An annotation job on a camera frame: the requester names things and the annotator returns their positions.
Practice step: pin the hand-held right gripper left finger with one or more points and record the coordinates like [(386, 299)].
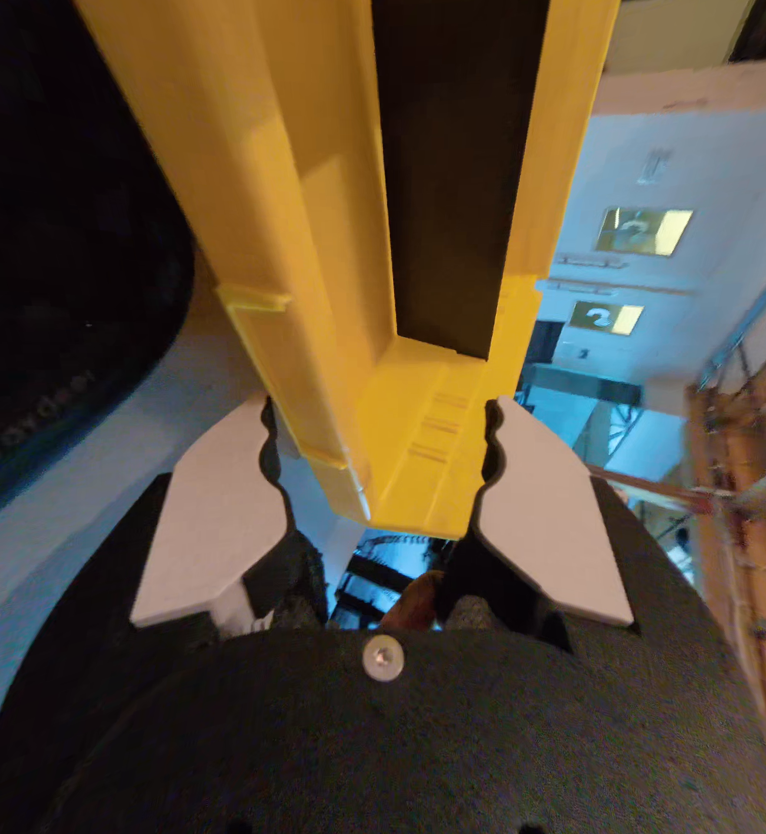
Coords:
[(213, 515)]

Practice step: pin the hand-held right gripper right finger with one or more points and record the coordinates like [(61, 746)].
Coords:
[(546, 515)]

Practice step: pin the yellow plastic bin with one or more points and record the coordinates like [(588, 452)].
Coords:
[(278, 195)]

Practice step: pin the black bin divider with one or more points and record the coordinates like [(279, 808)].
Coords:
[(448, 195)]

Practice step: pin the phone booth window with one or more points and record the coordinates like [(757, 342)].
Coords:
[(643, 231), (607, 318)]

